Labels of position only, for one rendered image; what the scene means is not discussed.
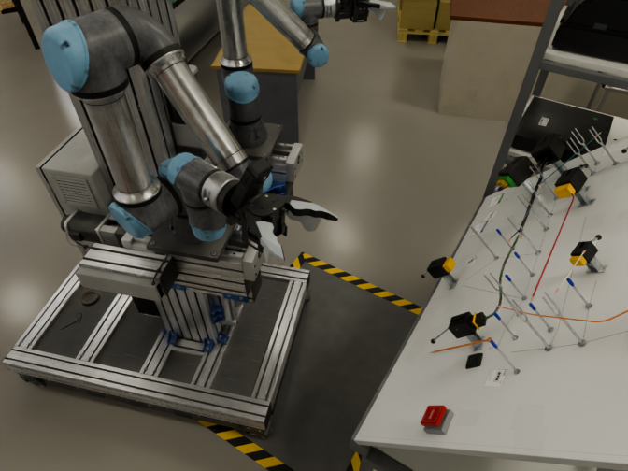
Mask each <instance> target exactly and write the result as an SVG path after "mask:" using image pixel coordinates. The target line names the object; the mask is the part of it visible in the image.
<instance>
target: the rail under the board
mask: <svg viewBox="0 0 628 471"><path fill-rule="evenodd" d="M484 200H485V197H483V199H482V200H481V202H480V204H479V206H478V209H477V210H476V212H475V214H474V216H473V218H472V219H471V221H470V222H469V224H468V226H467V228H466V229H465V231H464V234H463V236H462V237H461V239H460V241H459V243H458V245H457V247H456V248H455V250H454V252H453V253H452V255H451V256H450V257H451V258H452V259H453V257H454V255H455V253H456V251H457V250H458V248H459V247H460V245H461V243H462V241H463V240H464V237H465V235H466V233H467V231H468V230H469V228H470V227H469V225H470V226H471V224H472V222H473V220H474V219H475V218H476V216H477V214H478V211H479V209H480V208H481V206H482V204H483V202H484ZM441 279H442V277H441V278H439V279H438V281H437V283H436V285H435V286H434V288H433V290H432V292H431V293H430V295H429V297H428V299H427V301H426V303H425V304H424V306H423V308H422V310H421V312H420V314H419V316H418V318H417V319H416V321H415V322H414V324H413V326H412V328H411V330H410V331H409V333H408V335H407V338H406V340H405V341H404V343H403V345H402V347H401V349H400V350H399V351H398V353H397V355H396V357H395V359H394V360H393V362H392V365H391V367H390V368H389V370H388V372H387V374H386V376H385V377H384V379H383V380H382V382H381V384H380V386H379V387H378V390H377V392H376V394H375V395H374V397H373V399H372V401H371V403H370V405H369V406H368V408H367V410H366V412H365V413H364V415H363V417H362V419H361V421H360V423H359V424H358V426H357V428H356V430H355V432H354V433H353V435H352V437H351V439H350V448H351V449H352V450H354V451H356V452H358V453H359V454H361V455H362V456H364V457H365V458H367V456H368V454H369V452H370V450H371V449H372V447H373V446H366V445H358V444H357V443H356V442H355V441H354V439H355V437H356V436H357V434H358V432H359V431H360V429H361V427H362V425H363V423H364V421H365V419H366V417H367V415H368V413H369V411H370V410H371V408H372V406H373V405H374V403H375V401H376V400H377V398H378V395H379V393H380V391H381V389H382V388H383V386H384V384H385V382H386V380H387V378H388V377H389V375H390V374H391V372H392V370H393V368H394V366H395V364H396V362H397V360H398V358H399V357H400V355H401V353H402V351H403V349H404V347H405V346H406V344H407V342H408V340H409V338H410V337H411V335H412V333H413V331H414V329H415V327H416V325H417V324H418V322H419V320H420V318H421V315H422V314H423V312H424V310H425V309H426V307H427V305H428V304H429V302H430V300H431V298H432V296H433V294H434V293H435V290H436V288H437V286H438V284H439V283H440V281H441Z"/></svg>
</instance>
